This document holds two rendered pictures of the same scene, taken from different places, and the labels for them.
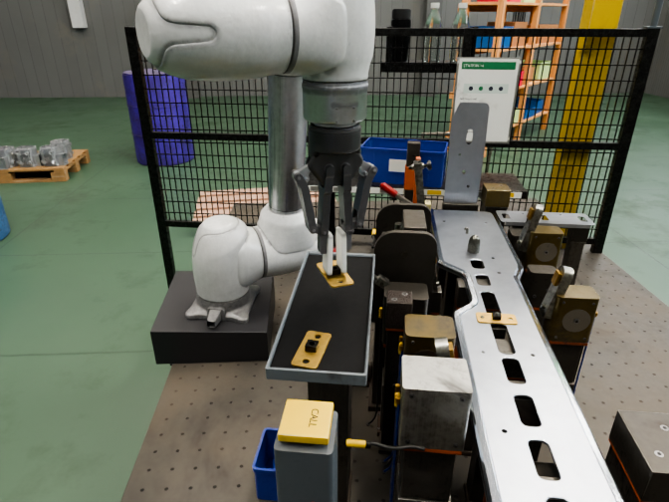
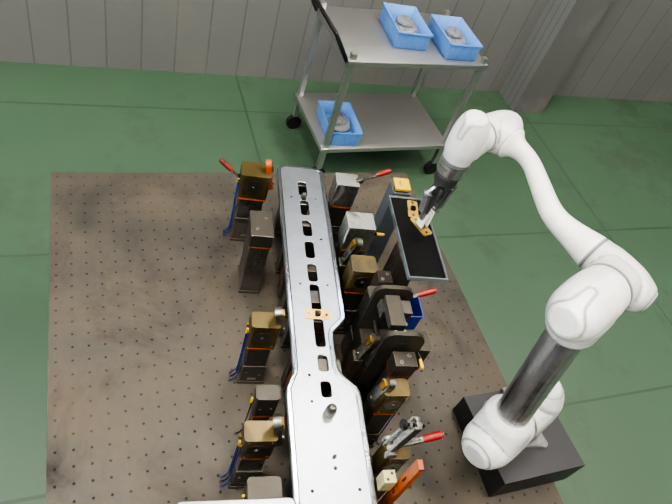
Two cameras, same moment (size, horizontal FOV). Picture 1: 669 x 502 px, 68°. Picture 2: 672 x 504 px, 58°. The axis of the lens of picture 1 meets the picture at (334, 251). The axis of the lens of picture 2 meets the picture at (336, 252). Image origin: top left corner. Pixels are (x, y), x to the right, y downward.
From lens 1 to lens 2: 2.33 m
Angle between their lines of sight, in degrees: 103
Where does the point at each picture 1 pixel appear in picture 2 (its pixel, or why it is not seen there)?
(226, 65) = not seen: hidden behind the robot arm
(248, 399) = (446, 369)
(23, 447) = not seen: outside the picture
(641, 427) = (267, 228)
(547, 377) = (296, 267)
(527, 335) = (300, 299)
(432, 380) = (361, 216)
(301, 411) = (404, 185)
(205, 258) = not seen: hidden behind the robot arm
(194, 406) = (474, 361)
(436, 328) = (360, 261)
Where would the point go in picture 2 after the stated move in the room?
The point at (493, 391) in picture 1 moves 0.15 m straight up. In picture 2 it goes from (324, 259) to (335, 230)
